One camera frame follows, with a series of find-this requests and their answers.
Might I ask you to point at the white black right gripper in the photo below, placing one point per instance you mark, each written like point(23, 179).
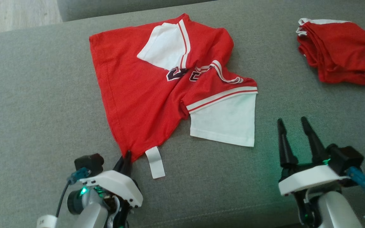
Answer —
point(309, 179)

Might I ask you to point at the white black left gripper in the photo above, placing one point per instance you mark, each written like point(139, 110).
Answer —
point(116, 186)

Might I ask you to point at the red white jersey shirt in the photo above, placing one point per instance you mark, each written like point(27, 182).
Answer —
point(135, 95)

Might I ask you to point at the red shorts white trim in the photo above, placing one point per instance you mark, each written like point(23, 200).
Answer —
point(344, 53)

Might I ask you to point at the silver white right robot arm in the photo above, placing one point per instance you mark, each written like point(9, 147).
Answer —
point(337, 212)

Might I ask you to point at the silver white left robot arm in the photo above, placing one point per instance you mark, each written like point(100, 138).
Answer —
point(87, 218)

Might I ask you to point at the large grey sofa seat cushion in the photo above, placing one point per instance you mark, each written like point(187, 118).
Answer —
point(43, 95)

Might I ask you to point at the small grey sofa seat cushion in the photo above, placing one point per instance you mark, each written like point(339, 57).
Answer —
point(106, 8)

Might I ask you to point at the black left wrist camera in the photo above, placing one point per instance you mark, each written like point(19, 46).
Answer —
point(89, 162)

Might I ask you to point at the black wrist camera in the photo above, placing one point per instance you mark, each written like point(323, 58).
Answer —
point(89, 162)
point(347, 158)

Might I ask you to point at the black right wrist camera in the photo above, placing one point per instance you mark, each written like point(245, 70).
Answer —
point(347, 158)

